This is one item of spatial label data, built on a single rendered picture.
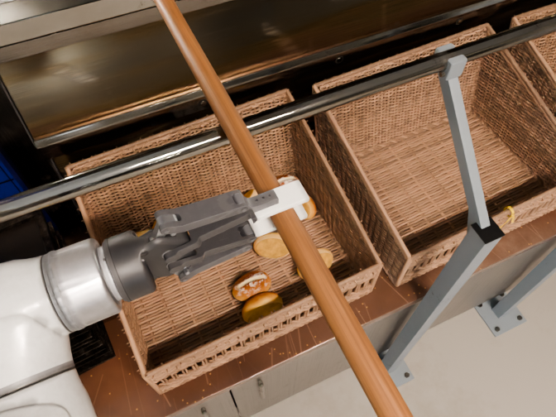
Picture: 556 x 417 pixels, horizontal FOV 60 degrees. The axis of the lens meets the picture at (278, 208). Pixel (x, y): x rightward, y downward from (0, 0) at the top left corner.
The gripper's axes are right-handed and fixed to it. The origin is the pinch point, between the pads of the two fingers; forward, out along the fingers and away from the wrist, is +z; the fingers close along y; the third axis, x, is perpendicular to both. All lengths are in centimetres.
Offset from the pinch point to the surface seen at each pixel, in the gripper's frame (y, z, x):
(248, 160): -1.2, -0.7, -7.3
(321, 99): 2.2, 14.4, -16.0
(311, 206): 55, 23, -29
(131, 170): 2.8, -14.6, -15.4
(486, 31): 36, 86, -49
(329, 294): -1.4, 0.1, 12.8
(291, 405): 120, 4, 2
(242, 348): 57, -7, -3
